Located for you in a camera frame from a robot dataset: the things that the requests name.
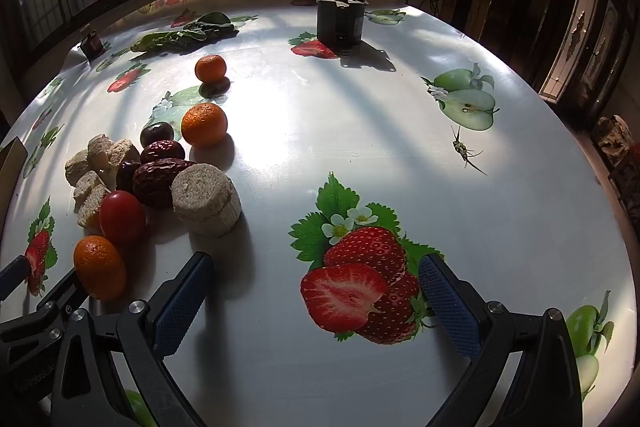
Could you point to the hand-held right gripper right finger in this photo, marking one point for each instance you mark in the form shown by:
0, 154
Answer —
447, 307

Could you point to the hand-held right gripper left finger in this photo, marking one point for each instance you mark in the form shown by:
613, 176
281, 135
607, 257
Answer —
182, 302

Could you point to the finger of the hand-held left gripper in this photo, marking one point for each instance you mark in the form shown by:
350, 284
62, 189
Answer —
47, 307
14, 273

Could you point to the oval orange kumquat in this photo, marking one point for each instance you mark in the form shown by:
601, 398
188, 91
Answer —
99, 267

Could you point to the large round beige chunk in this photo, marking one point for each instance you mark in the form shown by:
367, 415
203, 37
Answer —
206, 207

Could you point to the red cherry tomato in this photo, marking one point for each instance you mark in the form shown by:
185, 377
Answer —
122, 217

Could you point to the cardboard box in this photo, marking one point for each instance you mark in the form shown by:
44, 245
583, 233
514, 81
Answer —
10, 167

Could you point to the large red date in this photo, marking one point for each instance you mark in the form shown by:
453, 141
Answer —
160, 184

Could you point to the large round orange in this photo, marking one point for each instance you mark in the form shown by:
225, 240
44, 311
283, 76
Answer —
204, 124

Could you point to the small round orange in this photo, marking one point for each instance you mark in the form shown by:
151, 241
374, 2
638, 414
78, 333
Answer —
210, 69

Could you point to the small red date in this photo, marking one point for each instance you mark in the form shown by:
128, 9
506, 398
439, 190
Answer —
162, 151

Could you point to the dark purple plum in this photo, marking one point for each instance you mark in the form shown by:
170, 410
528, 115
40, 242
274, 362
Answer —
156, 133

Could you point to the fruit printed tablecloth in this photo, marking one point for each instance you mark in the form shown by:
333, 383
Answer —
350, 132

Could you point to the brown patterned bundle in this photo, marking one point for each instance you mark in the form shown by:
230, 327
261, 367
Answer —
612, 142

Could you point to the small dark bottle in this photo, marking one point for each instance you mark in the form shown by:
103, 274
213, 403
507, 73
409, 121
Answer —
91, 45

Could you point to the green pepper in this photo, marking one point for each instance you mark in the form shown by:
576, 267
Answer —
160, 41

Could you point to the dark green leafy vegetable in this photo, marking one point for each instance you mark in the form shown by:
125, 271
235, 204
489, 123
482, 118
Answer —
210, 25

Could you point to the black cup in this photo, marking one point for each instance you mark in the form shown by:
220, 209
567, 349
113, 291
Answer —
339, 24

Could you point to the glass panel door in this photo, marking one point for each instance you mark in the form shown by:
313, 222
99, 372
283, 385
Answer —
580, 32

